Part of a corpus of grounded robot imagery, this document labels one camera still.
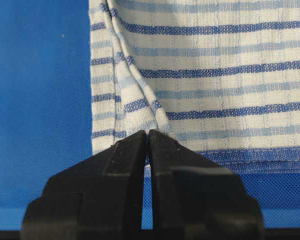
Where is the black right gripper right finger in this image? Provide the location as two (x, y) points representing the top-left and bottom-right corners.
(149, 130), (265, 240)

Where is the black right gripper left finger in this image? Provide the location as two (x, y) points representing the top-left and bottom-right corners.
(21, 130), (147, 240)

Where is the blue white striped towel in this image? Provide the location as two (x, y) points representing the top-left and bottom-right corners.
(88, 0), (300, 174)

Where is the blue table cloth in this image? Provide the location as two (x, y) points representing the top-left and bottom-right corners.
(0, 0), (300, 231)

